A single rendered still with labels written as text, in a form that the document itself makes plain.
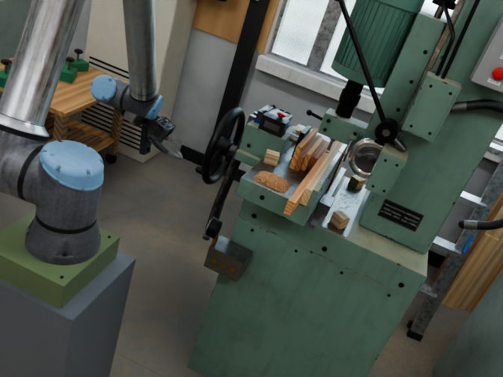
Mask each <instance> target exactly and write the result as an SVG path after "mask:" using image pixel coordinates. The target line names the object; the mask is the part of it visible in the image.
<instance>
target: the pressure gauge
mask: <svg viewBox="0 0 503 377"><path fill-rule="evenodd" d="M221 227H222V221H220V220H219V219H217V218H214V217H213V218H212V219H211V220H210V222H209V224H208V225H207V228H206V230H205V236H209V237H210V238H212V239H213V240H212V243H213V242H217V240H218V237H219V235H218V234H219V231H220V230H221Z"/></svg>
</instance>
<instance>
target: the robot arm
mask: <svg viewBox="0 0 503 377"><path fill-rule="evenodd" d="M84 3H85V0H33V1H32V3H31V7H30V10H29V12H28V16H27V19H26V21H25V26H24V29H23V31H22V35H21V38H20V40H19V44H18V46H17V49H16V53H15V56H14V59H13V63H12V65H11V68H10V72H9V74H8V77H7V81H6V83H5V86H4V90H3V93H2V95H1V99H0V191H1V192H4V193H5V194H9V195H11V196H14V197H17V198H19V199H21V200H25V201H27V202H29V203H33V204H35V205H36V213H35V217H34V218H33V220H32V222H31V223H30V224H29V226H28V228H27V230H26V233H25V246H26V248H27V250H28V252H29V253H30V254H31V255H32V256H33V257H35V258H37V259H39V260H41V261H43V262H45V263H50V264H54V265H60V266H68V265H75V264H78V263H83V262H85V261H87V260H89V259H90V258H92V257H93V256H95V255H96V253H97V252H98V250H99V249H100V243H101V233H100V230H99V227H98V224H97V213H98V209H99V204H100V195H101V190H102V185H103V180H104V174H103V169H104V164H103V160H102V158H101V156H100V154H99V153H98V152H97V151H95V150H94V149H92V148H91V147H87V146H86V145H85V144H82V143H79V142H76V141H68V140H61V142H59V141H51V142H49V143H47V141H48V138H49V134H48V132H47V131H46V129H45V126H44V123H45V121H46V117H47V114H48V112H49V108H50V106H51V103H52V99H53V97H54V94H55V90H56V88H57V85H58V81H59V79H60V76H61V72H62V70H63V67H64V63H65V61H66V58H67V53H68V51H69V48H70V44H71V42H72V39H73V35H74V33H75V30H76V26H77V24H78V21H79V17H80V15H81V12H82V8H83V6H84ZM123 8H124V25H125V35H126V52H127V61H128V70H129V84H127V83H125V82H122V81H121V80H120V79H118V78H112V77H111V76H108V75H100V76H97V77H96V78H95V79H94V80H93V81H92V83H91V94H92V96H93V97H94V98H95V99H96V100H97V101H99V102H104V103H105V104H108V105H111V106H113V107H114V108H115V109H116V110H117V111H118V112H119V113H120V114H122V115H123V116H124V117H125V118H126V119H127V120H128V121H129V122H130V123H131V124H132V125H137V126H141V125H142V124H143V125H142V126H141V140H140V148H139V153H140V154H142V155H146V154H148V153H150V149H151V143H152V144H153V145H154V146H155V147H156V148H157V149H158V150H160V151H162V152H163V153H165V154H168V155H170V156H172V157H174V158H177V159H182V158H183V156H182V154H181V152H180V148H181V146H182V143H183V141H182V140H181V139H180V138H178V139H177V140H174V139H173V138H172V137H168V136H169V135H170V134H171V133H172V132H173V131H174V128H175V125H174V124H173V123H172V122H171V121H170V120H169V119H168V118H167V117H163V116H158V113H159V111H160V109H161V107H162V103H163V97H162V96H161V95H159V94H157V88H156V26H155V0H123Z"/></svg>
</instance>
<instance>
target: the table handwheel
mask: <svg viewBox="0 0 503 377"><path fill-rule="evenodd" d="M236 121H237V129H236V132H235V136H234V139H233V140H230V137H231V133H232V131H233V129H234V125H235V123H236ZM245 121H246V116H245V113H244V111H243V110H242V109H241V108H239V107H236V108H232V109H231V110H230V111H229V112H228V113H227V114H226V115H225V116H224V117H223V118H222V119H221V121H220V122H219V124H218V126H217V127H216V129H215V131H214V133H213V135H212V137H211V139H210V142H209V144H208V146H207V149H206V152H205V154H204V159H203V163H202V168H201V176H202V180H203V181H204V182H205V183H206V184H207V185H212V184H214V183H216V182H217V181H218V180H219V179H220V178H221V177H222V176H223V174H224V173H225V172H226V170H227V169H228V166H229V164H230V162H231V160H232V158H233V155H234V153H235V150H236V147H237V145H238V142H239V140H240V137H241V135H242V133H243V130H244V127H245ZM230 122H231V124H230V126H229V128H228V131H227V133H226V136H225V137H223V136H222V134H223V132H224V131H225V129H226V127H227V126H228V124H229V123H230ZM215 151H216V153H215V154H214V152H215ZM213 154H214V155H213ZM220 155H223V156H225V159H224V161H223V163H222V164H221V166H220V167H219V169H218V170H217V171H216V172H215V173H214V175H212V176H210V166H211V165H212V163H214V161H215V160H216V159H217V158H218V157H219V156H220Z"/></svg>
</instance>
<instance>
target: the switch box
mask: <svg viewBox="0 0 503 377"><path fill-rule="evenodd" d="M502 55H503V15H502V16H501V18H500V20H499V22H498V24H497V26H496V28H495V29H494V31H493V33H492V35H491V37H490V39H489V41H488V43H487V44H486V46H485V48H484V50H483V52H482V54H481V56H480V57H479V59H478V62H477V63H476V65H475V68H474V69H473V71H472V73H471V75H470V79H471V81H472V82H474V83H477V84H479V85H483V86H485V87H487V88H491V89H493V90H495V91H498V92H501V93H503V79H501V80H496V79H494V78H493V70H494V69H495V68H497V67H503V60H502V59H500V57H501V56H502ZM489 78H490V79H493V80H496V81H498V82H501V84H500V85H499V86H498V85H494V84H492V83H490V82H488V81H487V80H488V79H489Z"/></svg>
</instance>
